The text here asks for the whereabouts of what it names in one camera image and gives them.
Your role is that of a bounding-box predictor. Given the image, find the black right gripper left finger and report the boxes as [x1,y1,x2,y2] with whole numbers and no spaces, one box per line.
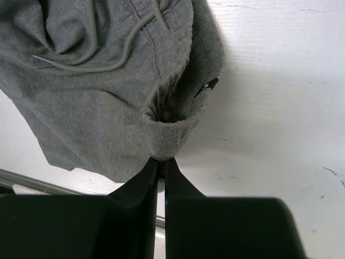
[1,159,158,258]

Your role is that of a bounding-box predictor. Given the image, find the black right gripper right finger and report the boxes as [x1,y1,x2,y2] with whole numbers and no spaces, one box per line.
[164,159,306,258]

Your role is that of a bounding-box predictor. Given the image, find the grey drawstring shorts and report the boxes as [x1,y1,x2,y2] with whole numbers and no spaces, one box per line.
[1,1,224,183]

